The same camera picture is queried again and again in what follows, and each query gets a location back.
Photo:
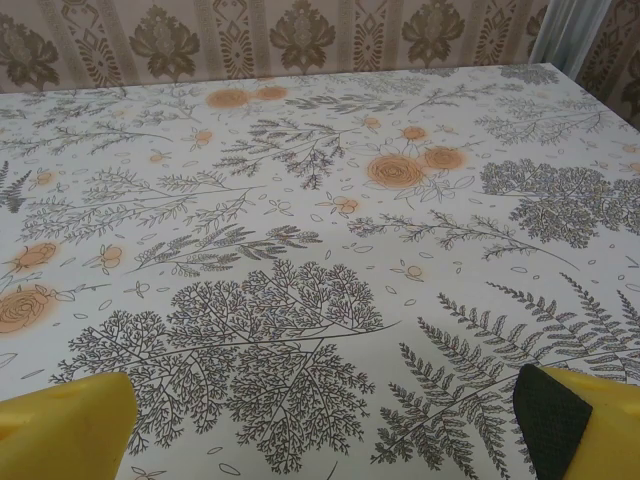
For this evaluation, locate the floral printed tablecloth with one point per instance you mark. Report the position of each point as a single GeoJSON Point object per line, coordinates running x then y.
{"type": "Point", "coordinates": [320, 225]}

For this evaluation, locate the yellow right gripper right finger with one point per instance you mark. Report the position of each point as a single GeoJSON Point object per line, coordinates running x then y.
{"type": "Point", "coordinates": [600, 430]}

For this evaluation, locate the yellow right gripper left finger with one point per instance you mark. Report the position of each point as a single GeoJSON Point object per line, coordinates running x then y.
{"type": "Point", "coordinates": [60, 430]}

